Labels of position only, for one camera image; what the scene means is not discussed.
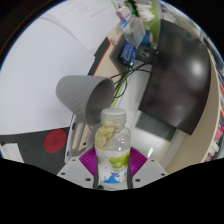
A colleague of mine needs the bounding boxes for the white sheet with handwriting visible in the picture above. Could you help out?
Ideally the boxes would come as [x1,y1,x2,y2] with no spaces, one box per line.
[44,0,121,55]

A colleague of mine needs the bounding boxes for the large blank white sheet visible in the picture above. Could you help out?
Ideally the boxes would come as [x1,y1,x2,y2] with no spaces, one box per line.
[0,16,97,136]

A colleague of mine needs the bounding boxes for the small white paper slip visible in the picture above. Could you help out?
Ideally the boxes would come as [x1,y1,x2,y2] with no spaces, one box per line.
[0,142,25,164]

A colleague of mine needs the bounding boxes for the flat round red coaster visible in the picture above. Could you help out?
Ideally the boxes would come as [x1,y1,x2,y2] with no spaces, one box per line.
[43,128,68,154]

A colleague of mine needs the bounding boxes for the grey ribbed cup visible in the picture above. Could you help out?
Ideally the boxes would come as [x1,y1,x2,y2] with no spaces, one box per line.
[55,74,116,127]

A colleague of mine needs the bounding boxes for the black desk mat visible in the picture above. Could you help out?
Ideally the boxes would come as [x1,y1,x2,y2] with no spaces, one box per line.
[0,36,113,171]

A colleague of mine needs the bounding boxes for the black computer monitor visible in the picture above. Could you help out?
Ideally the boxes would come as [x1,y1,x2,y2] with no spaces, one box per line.
[138,18,212,136]

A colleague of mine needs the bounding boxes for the white tissue pack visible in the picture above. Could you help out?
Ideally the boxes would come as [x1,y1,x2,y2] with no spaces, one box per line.
[133,0,158,21]

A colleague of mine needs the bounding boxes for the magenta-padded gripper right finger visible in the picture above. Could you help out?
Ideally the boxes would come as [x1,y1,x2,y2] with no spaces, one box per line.
[128,147,168,190]

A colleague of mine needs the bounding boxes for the small blue box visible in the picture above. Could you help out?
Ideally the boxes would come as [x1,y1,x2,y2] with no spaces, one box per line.
[119,41,138,68]

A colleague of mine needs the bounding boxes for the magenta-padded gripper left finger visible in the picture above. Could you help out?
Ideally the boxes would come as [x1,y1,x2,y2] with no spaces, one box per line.
[57,147,98,190]

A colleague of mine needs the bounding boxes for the black monitor cable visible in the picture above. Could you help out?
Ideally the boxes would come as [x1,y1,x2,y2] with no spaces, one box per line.
[109,63,158,108]

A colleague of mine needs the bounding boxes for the clear plastic drink bottle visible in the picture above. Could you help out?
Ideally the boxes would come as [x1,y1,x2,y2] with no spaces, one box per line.
[94,107,132,190]

